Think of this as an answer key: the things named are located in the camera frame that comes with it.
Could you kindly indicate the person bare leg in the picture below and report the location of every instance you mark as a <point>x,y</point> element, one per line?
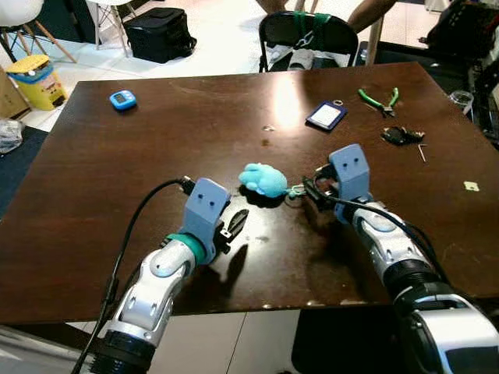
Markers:
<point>271,5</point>
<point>373,12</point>

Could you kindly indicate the black car key bunch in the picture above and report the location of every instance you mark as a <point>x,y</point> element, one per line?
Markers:
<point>399,135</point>

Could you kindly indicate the brown cardboard box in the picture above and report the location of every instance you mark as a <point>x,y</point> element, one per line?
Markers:
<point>12,97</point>

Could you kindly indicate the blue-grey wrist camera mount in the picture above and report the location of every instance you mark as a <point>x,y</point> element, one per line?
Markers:
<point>351,173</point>
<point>205,204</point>

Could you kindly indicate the dark blue card holder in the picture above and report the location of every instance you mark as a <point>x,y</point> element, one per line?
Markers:
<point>327,115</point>

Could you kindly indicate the light wooden furniture leg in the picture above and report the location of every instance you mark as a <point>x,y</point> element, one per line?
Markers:
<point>375,43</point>

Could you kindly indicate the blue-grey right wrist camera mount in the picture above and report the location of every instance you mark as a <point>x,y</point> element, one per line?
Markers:
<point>351,173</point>

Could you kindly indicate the black folding chair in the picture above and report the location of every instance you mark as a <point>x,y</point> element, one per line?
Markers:
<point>281,31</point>

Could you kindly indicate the yellow bin with blue lid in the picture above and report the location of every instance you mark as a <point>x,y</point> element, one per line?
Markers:
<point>35,84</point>

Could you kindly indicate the small blue digital timer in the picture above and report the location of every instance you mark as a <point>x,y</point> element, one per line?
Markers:
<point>122,100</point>

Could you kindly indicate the large black backpack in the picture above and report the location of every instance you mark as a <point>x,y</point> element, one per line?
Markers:
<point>464,31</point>

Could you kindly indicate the dark brown wooden table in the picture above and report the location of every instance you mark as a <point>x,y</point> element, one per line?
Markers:
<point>117,187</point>

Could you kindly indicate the clear glass cup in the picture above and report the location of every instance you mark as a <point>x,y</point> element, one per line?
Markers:
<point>461,101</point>

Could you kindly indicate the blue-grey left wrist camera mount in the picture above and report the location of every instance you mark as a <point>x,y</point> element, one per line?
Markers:
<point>205,204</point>

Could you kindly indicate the clear plastic bag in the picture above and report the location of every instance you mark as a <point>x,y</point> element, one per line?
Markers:
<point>9,135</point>

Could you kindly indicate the dark blue floor mat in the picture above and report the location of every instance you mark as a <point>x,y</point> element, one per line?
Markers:
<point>17,167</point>

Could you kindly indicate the black metal stand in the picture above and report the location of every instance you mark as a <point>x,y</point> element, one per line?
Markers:
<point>487,101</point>

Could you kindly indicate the small pale yellow sticker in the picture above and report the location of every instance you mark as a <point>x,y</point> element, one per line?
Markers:
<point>472,186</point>

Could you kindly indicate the white chair with wooden legs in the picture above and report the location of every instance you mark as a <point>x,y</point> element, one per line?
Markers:
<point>109,19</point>
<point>17,12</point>

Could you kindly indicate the black soft carry bag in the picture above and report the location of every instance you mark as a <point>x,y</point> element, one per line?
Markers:
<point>160,35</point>

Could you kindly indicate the small metal hex key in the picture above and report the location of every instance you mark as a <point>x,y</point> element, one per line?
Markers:
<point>422,153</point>

